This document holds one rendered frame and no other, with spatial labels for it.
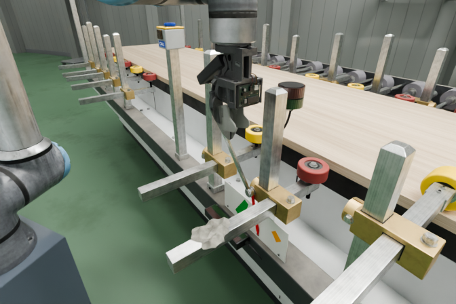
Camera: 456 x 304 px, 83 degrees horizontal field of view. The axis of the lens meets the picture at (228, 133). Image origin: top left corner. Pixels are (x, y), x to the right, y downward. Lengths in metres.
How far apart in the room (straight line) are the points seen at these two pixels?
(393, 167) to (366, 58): 4.69
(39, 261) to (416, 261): 0.96
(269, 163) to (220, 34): 0.31
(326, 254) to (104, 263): 1.24
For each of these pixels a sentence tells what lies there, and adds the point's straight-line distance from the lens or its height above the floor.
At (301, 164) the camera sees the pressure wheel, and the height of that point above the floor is 0.91.
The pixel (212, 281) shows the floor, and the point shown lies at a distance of 1.54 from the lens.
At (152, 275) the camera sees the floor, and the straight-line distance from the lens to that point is 1.61.
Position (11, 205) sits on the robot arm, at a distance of 0.98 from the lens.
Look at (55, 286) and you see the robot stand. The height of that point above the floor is 0.45.
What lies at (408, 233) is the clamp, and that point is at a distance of 0.50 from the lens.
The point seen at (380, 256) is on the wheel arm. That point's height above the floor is 0.96.
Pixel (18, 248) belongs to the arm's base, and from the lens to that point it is 1.03.
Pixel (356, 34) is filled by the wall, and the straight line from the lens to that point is 5.05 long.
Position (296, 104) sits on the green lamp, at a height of 1.09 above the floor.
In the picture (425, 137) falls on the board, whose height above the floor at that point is 0.90.
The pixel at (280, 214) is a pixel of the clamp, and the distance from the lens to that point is 0.65.
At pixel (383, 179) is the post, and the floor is 1.04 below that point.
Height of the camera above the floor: 1.28
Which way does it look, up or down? 26 degrees down
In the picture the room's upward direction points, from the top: straight up
